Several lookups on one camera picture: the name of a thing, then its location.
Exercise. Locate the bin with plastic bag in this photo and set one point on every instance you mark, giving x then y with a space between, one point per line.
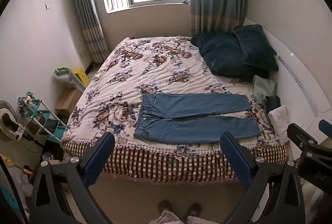
63 77

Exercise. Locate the yellow box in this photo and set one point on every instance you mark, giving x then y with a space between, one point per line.
81 76

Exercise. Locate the cardboard box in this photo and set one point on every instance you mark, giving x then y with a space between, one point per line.
68 102

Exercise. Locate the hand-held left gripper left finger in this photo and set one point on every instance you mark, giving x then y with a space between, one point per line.
99 161

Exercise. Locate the teal shelf rack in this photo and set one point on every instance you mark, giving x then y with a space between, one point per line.
44 120

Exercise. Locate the blue denim pants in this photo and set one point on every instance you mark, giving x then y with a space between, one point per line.
194 107

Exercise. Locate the floral bed blanket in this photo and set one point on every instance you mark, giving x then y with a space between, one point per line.
155 70

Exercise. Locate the person's shoe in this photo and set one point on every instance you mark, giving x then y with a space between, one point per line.
164 207
193 211

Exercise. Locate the light green folded cloth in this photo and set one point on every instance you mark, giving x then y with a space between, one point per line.
263 86

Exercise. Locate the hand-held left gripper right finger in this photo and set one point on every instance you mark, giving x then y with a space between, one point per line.
233 156

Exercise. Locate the white bed headboard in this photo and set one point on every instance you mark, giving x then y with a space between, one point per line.
293 68

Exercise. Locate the white folded cloth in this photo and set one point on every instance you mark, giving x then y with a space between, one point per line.
280 120

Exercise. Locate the dark folded cloth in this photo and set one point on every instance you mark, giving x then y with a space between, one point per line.
273 104

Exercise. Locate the small dark teal pillow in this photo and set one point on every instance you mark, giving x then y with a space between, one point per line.
256 44

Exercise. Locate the large dark teal pillow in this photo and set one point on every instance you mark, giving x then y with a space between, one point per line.
223 55

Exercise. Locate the person's right shoe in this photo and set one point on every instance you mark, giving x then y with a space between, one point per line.
193 211

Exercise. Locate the person's left shoe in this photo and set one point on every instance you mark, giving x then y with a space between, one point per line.
164 207

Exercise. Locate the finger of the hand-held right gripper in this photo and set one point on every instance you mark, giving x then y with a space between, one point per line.
302 139
325 126

